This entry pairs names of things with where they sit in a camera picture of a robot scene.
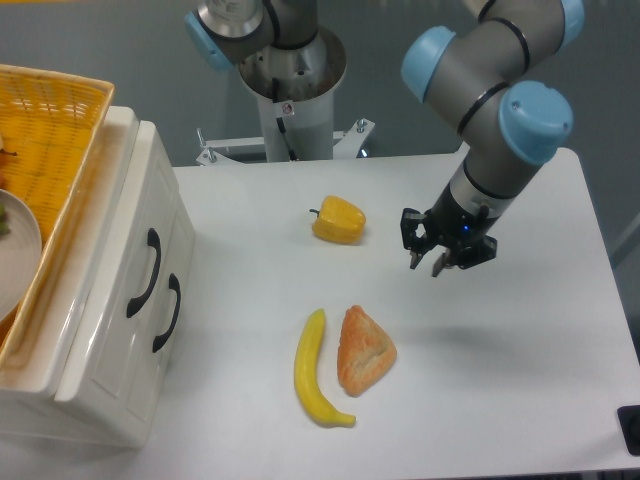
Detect black cable on pedestal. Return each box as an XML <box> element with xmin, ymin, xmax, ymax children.
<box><xmin>272</xmin><ymin>79</ymin><xmax>300</xmax><ymax>162</ymax></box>

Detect grey plate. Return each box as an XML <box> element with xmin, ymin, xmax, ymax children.
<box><xmin>1</xmin><ymin>190</ymin><xmax>42</xmax><ymax>323</ymax></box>

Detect green grapes on plate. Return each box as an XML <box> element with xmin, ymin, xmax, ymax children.
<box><xmin>0</xmin><ymin>204</ymin><xmax>10</xmax><ymax>236</ymax></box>

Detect black top drawer handle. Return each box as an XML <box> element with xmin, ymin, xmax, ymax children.
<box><xmin>125</xmin><ymin>227</ymin><xmax>162</xmax><ymax>318</ymax></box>

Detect black object at table edge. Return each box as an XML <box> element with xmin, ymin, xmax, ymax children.
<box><xmin>617</xmin><ymin>405</ymin><xmax>640</xmax><ymax>457</ymax></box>

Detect yellow bell pepper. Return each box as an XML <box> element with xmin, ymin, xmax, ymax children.
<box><xmin>310</xmin><ymin>195</ymin><xmax>366</xmax><ymax>245</ymax></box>

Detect white drawer cabinet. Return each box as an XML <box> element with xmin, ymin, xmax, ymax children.
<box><xmin>0</xmin><ymin>105</ymin><xmax>151</xmax><ymax>454</ymax></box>

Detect orange bread pastry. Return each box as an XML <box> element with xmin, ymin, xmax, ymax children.
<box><xmin>337</xmin><ymin>305</ymin><xmax>397</xmax><ymax>397</ymax></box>

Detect black lower drawer handle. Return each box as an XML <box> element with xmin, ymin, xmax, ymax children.
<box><xmin>152</xmin><ymin>273</ymin><xmax>182</xmax><ymax>353</ymax></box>

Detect yellow banana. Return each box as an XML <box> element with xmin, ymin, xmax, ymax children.
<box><xmin>294</xmin><ymin>308</ymin><xmax>356</xmax><ymax>428</ymax></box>

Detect black drawer handle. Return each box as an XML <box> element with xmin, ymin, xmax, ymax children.
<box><xmin>125</xmin><ymin>227</ymin><xmax>162</xmax><ymax>318</ymax></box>
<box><xmin>152</xmin><ymin>273</ymin><xmax>182</xmax><ymax>353</ymax></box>

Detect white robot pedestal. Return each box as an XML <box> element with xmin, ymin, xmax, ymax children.
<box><xmin>238</xmin><ymin>27</ymin><xmax>346</xmax><ymax>162</ymax></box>

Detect white top drawer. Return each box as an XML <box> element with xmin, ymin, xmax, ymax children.
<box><xmin>55</xmin><ymin>121</ymin><xmax>195</xmax><ymax>447</ymax></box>

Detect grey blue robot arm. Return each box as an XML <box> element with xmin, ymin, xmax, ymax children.
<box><xmin>185</xmin><ymin>1</ymin><xmax>585</xmax><ymax>272</ymax></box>

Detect yellow wicker basket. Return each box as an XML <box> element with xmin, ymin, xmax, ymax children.
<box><xmin>1</xmin><ymin>64</ymin><xmax>115</xmax><ymax>363</ymax></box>

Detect pear in basket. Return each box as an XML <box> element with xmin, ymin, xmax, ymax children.
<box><xmin>0</xmin><ymin>137</ymin><xmax>18</xmax><ymax>158</ymax></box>

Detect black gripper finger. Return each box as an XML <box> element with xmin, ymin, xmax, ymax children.
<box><xmin>400</xmin><ymin>208</ymin><xmax>429</xmax><ymax>270</ymax></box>
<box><xmin>432</xmin><ymin>235</ymin><xmax>497</xmax><ymax>277</ymax></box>

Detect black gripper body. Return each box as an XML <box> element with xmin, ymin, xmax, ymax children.
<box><xmin>424</xmin><ymin>186</ymin><xmax>493</xmax><ymax>250</ymax></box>

